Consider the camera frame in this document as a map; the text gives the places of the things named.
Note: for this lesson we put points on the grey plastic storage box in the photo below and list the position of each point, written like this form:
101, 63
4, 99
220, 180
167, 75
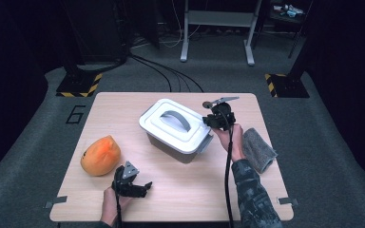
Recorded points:
183, 153

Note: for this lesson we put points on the white metal desk frame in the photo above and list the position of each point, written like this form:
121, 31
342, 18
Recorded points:
218, 19

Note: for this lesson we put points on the dark shelf with clutter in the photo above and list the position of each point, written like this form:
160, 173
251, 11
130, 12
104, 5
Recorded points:
287, 11

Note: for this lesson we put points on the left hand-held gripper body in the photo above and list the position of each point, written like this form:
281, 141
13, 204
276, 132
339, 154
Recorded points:
123, 182

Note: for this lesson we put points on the orange plush toy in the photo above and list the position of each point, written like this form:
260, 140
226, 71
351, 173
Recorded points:
101, 156

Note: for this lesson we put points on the black stand base striped edge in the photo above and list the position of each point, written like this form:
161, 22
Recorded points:
79, 86
286, 86

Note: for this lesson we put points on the grey cloth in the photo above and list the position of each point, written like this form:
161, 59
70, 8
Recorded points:
258, 150

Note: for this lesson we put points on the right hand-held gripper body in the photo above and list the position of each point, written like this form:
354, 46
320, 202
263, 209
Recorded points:
225, 117

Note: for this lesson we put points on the person's right hand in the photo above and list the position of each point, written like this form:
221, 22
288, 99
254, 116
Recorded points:
231, 142

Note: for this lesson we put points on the person's left hand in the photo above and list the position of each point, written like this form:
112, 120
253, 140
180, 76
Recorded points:
112, 205

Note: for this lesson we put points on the grey tape piece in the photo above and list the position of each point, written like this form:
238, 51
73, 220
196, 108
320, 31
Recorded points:
56, 201
287, 201

